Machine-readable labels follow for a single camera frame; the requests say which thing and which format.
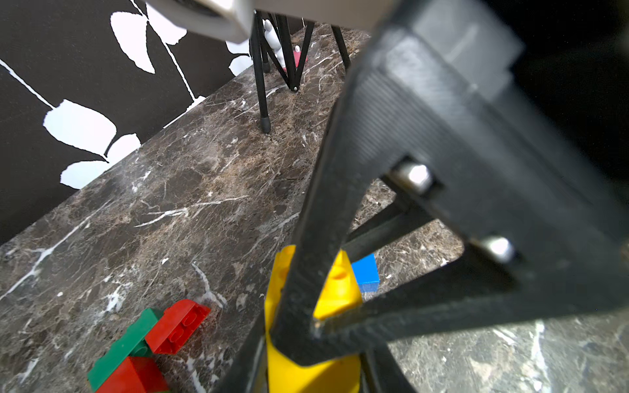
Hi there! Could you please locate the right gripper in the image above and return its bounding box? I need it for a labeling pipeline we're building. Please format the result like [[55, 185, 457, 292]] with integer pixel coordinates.
[[397, 1, 628, 211]]

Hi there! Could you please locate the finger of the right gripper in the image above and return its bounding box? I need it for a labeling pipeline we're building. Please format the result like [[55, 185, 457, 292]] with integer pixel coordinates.
[[342, 196, 433, 263], [271, 29, 628, 365]]

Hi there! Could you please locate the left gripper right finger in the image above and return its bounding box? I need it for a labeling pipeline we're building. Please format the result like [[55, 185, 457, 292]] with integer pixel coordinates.
[[360, 346, 415, 393]]

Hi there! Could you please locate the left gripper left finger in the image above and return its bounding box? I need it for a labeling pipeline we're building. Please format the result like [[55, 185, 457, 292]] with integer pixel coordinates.
[[212, 314, 268, 393]]

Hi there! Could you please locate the blue square lego brick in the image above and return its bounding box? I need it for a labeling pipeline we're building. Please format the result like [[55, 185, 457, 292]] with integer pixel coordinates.
[[352, 254, 380, 293]]

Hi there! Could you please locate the yellow lego brick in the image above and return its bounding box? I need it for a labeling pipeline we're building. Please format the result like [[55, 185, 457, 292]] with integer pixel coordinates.
[[264, 244, 364, 393]]

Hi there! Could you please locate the orange-red square lego brick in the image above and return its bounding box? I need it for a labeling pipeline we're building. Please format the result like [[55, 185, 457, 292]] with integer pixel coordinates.
[[96, 357, 170, 393]]

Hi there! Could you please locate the dark green long lego brick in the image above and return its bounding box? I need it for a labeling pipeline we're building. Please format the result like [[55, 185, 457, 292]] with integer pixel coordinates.
[[88, 308, 163, 392]]

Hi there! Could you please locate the pink object behind stand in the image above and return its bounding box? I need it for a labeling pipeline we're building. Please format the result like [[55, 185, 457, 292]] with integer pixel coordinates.
[[280, 45, 307, 73]]

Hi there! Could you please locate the black perforated music stand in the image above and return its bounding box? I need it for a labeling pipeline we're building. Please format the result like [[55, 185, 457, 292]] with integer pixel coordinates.
[[249, 9, 352, 134]]

